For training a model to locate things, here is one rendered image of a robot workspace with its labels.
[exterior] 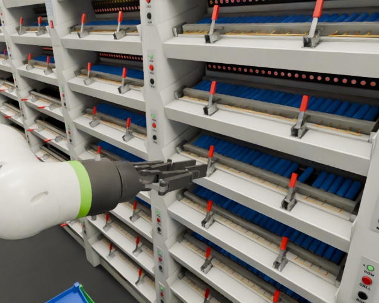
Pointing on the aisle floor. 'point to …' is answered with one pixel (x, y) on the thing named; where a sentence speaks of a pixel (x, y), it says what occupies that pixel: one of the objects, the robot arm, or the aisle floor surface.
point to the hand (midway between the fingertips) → (189, 169)
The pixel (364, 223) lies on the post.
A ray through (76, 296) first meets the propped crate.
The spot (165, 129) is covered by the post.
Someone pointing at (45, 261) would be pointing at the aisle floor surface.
